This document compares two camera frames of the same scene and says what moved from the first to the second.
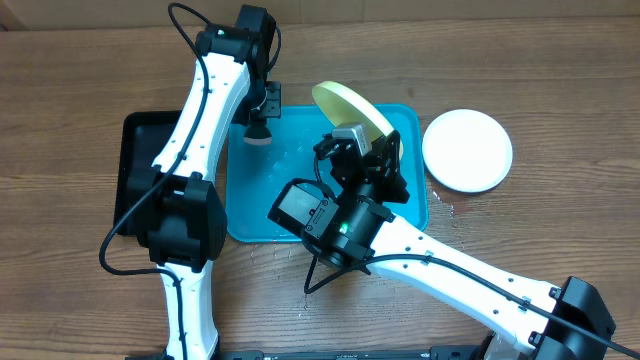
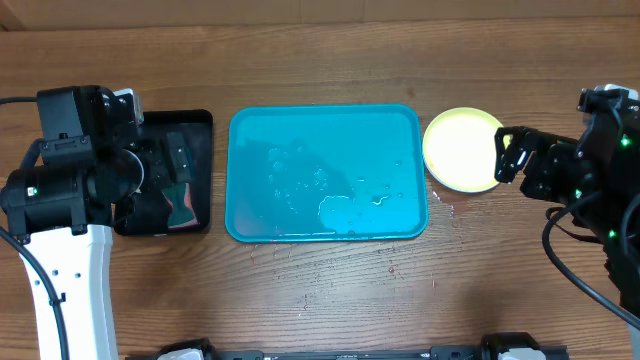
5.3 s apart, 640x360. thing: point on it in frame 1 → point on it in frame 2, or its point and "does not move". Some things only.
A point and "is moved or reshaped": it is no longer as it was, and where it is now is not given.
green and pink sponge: [257, 135] is moved or reshaped
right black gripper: [390, 173] → [558, 167]
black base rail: [443, 353] does not move
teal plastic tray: [255, 174] does not move
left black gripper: [274, 109] → [153, 144]
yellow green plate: [342, 106] → [458, 150]
